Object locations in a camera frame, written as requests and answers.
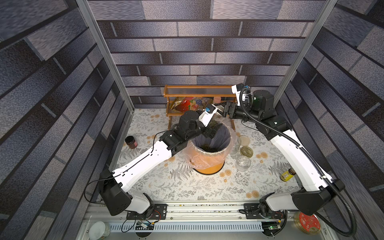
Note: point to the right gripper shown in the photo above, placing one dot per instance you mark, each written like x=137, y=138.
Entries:
x=227, y=109

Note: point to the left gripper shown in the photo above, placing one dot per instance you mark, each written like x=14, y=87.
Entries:
x=210, y=132

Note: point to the orange trash bin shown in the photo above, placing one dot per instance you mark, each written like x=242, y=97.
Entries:
x=210, y=168

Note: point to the glass tea jar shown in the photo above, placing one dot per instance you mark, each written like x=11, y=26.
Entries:
x=242, y=163

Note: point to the green jar lid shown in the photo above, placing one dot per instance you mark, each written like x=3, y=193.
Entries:
x=246, y=151

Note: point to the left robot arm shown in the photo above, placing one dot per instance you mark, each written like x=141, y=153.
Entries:
x=115, y=186

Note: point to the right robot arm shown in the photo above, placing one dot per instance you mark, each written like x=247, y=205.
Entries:
x=318, y=188

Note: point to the pink lidded plastic cup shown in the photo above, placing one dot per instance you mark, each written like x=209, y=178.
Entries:
x=217, y=100

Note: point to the clear plastic bin liner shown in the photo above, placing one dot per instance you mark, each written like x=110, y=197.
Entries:
x=207, y=156

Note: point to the colourful candy bag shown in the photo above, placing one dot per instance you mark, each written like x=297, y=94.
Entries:
x=183, y=104

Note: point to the wooden two-tier shelf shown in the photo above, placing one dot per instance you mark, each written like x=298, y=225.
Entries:
x=209, y=91

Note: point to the floral table mat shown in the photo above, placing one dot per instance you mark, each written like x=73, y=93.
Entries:
x=175, y=180

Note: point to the dark red small jar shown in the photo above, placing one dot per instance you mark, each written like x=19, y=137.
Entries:
x=131, y=142

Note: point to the yellow oil bottle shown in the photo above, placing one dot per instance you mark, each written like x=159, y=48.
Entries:
x=287, y=175

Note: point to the red round tin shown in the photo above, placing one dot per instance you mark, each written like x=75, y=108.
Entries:
x=307, y=224

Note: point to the white lidded jar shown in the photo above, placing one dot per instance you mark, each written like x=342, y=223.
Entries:
x=99, y=231

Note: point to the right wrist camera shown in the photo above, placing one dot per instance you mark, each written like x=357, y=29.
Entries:
x=245, y=96

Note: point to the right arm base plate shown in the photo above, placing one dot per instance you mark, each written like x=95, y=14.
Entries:
x=255, y=211

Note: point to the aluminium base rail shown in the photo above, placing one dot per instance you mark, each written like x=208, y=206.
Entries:
x=188, y=220

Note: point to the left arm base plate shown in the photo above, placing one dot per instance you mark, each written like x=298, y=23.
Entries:
x=156, y=212

